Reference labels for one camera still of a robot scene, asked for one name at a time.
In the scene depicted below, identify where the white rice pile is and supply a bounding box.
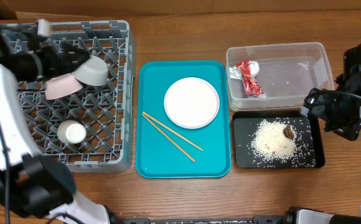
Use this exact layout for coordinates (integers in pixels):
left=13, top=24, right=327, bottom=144
left=246, top=118, right=316, bottom=168

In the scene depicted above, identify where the clear plastic waste bin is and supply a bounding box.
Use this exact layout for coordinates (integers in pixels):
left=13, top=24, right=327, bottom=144
left=226, top=42, right=334, bottom=111

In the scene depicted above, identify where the pink shallow bowl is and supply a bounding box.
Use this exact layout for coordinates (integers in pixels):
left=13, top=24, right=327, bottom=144
left=45, top=73, right=83, bottom=100

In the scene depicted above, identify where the grey bowl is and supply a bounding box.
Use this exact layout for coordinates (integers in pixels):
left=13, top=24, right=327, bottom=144
left=72, top=55, right=108, bottom=86

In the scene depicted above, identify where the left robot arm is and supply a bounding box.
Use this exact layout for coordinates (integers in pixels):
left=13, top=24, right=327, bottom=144
left=0, top=19, right=116, bottom=223

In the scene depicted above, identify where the teal plastic serving tray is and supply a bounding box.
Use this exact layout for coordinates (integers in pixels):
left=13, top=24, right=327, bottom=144
left=136, top=60, right=232, bottom=179

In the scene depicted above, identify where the wooden chopstick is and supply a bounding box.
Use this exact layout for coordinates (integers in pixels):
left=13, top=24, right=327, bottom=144
left=142, top=114, right=195, bottom=163
left=142, top=111, right=204, bottom=151

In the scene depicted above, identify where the black plastic tray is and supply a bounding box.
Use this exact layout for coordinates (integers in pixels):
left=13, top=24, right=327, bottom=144
left=232, top=110, right=325, bottom=169

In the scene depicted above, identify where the brown food scrap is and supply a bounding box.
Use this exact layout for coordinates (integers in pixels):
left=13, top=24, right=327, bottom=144
left=283, top=125, right=295, bottom=139

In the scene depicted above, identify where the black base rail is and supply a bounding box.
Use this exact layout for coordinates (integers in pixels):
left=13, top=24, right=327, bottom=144
left=110, top=212, right=293, bottom=224

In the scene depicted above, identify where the grey plastic dish rack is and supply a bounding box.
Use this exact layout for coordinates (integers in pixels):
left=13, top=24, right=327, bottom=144
left=17, top=20, right=136, bottom=172

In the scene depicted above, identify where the red foil snack wrapper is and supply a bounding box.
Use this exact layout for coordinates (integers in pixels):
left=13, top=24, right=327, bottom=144
left=236, top=60, right=264, bottom=98

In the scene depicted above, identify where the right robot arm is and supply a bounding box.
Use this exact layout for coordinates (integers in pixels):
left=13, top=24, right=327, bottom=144
left=280, top=44, right=361, bottom=224

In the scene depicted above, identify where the white round plate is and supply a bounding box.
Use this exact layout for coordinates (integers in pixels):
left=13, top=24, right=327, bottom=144
left=164, top=77, right=220, bottom=129

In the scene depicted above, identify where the white paper cup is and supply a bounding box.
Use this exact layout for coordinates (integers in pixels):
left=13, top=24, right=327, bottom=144
left=57, top=120, right=87, bottom=144

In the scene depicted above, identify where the white tissue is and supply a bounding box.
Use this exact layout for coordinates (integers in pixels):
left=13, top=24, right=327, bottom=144
left=229, top=60, right=260, bottom=80

